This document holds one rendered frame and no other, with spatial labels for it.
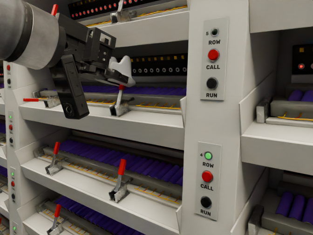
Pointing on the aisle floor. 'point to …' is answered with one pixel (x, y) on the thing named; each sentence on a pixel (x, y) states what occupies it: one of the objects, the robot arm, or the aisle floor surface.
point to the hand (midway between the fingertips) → (127, 85)
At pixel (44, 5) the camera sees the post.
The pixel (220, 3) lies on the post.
